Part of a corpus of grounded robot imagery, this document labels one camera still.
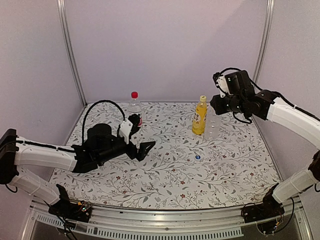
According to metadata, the yellow juice bottle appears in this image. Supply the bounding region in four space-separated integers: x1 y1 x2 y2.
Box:
192 95 207 136

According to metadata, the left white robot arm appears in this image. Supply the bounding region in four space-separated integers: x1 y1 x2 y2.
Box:
0 120 156 217

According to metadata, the red cap water bottle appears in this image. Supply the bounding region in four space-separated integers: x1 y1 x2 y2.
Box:
128 91 142 127

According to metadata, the floral patterned table mat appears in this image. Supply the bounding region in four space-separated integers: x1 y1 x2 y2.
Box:
50 102 280 210

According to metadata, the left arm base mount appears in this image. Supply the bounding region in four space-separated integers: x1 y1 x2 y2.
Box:
48 184 92 223

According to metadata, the clear plastic bottle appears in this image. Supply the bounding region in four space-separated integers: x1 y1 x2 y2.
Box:
204 106 221 140

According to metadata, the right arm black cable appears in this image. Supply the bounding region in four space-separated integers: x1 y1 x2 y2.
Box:
213 67 262 91

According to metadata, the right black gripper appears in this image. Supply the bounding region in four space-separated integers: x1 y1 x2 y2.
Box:
211 94 246 115

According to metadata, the front aluminium rail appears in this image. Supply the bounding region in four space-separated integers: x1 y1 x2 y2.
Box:
21 197 314 240

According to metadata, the aluminium frame post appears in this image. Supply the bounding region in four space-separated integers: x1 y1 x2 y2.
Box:
56 0 88 107
252 0 275 83

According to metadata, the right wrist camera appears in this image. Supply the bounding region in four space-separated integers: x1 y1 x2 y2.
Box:
212 72 229 98

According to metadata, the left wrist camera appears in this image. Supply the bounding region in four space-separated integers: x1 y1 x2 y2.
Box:
117 113 142 145

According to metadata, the right aluminium frame post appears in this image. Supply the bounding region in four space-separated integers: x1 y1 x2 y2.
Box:
252 0 275 83

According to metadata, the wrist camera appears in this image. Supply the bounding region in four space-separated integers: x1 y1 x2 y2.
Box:
117 113 142 145
212 72 229 98

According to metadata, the left aluminium frame post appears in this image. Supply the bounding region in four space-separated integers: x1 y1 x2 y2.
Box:
56 0 88 107

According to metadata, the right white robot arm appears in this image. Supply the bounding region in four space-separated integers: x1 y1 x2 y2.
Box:
210 67 320 218

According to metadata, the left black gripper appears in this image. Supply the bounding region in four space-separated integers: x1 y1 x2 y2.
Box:
96 136 156 165

